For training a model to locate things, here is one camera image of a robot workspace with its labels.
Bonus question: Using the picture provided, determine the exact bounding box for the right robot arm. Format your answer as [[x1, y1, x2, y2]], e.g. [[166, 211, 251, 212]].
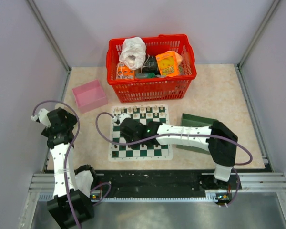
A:
[[117, 117, 238, 182]]

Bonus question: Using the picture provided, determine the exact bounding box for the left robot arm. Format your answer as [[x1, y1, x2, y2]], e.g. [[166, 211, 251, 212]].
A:
[[38, 107, 97, 229]]

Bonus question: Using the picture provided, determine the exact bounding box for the green white chess board mat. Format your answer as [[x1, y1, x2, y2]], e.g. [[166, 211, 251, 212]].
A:
[[108, 104, 173, 162]]

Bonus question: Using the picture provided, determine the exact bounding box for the pink plastic box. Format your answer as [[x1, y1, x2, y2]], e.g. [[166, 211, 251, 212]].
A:
[[72, 80, 108, 113]]

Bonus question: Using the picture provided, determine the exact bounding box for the green tray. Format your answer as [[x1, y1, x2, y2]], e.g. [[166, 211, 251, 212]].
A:
[[176, 113, 217, 155]]

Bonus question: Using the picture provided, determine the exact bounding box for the small orange patterned box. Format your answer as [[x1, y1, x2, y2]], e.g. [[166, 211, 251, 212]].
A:
[[116, 62, 135, 80]]

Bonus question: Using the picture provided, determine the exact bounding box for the red plastic shopping basket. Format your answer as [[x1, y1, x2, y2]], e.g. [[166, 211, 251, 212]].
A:
[[106, 34, 197, 103]]

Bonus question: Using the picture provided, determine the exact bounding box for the orange snack box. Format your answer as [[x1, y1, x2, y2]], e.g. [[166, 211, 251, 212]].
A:
[[156, 51, 183, 77]]

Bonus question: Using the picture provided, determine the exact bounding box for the white crumpled plastic bag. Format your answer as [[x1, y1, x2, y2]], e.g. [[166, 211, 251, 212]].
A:
[[119, 37, 146, 70]]

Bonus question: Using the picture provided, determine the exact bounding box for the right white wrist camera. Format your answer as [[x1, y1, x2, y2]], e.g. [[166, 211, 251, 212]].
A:
[[113, 113, 131, 124]]

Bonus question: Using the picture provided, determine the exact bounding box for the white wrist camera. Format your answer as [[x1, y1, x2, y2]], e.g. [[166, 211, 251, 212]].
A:
[[113, 113, 131, 124], [31, 108, 51, 127]]

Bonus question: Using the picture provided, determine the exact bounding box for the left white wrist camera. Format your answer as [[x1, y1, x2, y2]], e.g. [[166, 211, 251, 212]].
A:
[[31, 108, 51, 127]]

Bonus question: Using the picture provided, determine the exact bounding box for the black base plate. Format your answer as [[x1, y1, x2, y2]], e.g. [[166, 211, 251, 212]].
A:
[[71, 169, 243, 198]]

